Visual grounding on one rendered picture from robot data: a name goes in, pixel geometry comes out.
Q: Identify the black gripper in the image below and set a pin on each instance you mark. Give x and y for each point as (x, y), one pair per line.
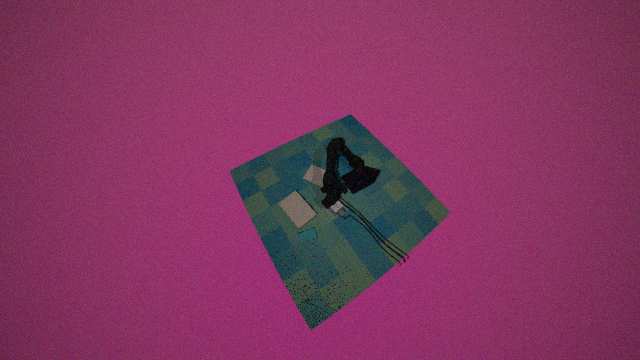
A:
(342, 189)

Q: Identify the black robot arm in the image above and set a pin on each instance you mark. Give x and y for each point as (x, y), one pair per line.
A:
(331, 185)

